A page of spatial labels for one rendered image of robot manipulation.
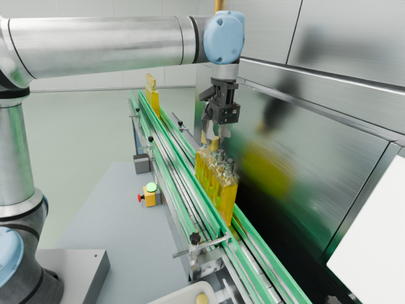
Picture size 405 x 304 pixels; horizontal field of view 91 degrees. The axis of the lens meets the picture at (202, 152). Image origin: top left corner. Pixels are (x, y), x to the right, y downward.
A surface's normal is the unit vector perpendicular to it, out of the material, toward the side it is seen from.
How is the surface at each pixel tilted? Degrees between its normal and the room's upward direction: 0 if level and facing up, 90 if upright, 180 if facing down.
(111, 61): 118
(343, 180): 90
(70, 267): 3
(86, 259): 3
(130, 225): 0
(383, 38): 90
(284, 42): 90
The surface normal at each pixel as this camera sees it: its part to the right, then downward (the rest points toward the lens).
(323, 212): -0.92, 0.15
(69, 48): 0.39, 0.44
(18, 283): 0.96, 0.18
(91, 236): 0.06, -0.87
